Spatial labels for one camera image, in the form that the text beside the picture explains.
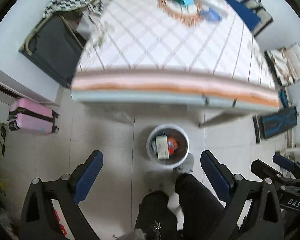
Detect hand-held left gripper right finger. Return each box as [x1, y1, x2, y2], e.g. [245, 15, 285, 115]
[200, 150, 285, 240]

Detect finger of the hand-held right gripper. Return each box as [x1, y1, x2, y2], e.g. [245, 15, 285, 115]
[272, 154, 300, 180]
[250, 159, 294, 186]

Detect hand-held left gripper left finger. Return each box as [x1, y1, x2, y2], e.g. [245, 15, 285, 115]
[19, 150, 104, 240]

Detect white round waste bin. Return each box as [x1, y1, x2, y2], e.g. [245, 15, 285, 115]
[146, 124, 190, 168]

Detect clear bag with orange contents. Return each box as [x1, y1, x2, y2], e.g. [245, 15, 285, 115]
[167, 137, 180, 155]

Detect green white medicine box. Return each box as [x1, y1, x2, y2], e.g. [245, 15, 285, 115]
[156, 135, 170, 160]

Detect person's dark trouser legs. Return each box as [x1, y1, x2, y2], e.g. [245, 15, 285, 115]
[134, 173, 226, 240]

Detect black blue patterned pad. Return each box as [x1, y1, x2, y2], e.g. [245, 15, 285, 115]
[252, 106, 298, 143]

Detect pink suitcase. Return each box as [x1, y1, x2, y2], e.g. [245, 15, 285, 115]
[8, 98, 60, 135]

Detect black chair with beige cloth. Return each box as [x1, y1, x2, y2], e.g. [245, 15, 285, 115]
[264, 42, 300, 87]

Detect dark open suitcase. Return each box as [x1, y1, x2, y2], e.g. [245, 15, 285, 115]
[18, 13, 87, 88]

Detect diamond patterned tablecloth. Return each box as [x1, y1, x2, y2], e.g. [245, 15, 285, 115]
[70, 0, 286, 113]

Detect blue cushion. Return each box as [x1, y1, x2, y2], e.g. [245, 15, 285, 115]
[219, 0, 262, 32]

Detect blue plastic blister tray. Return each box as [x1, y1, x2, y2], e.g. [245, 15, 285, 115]
[199, 7, 223, 22]

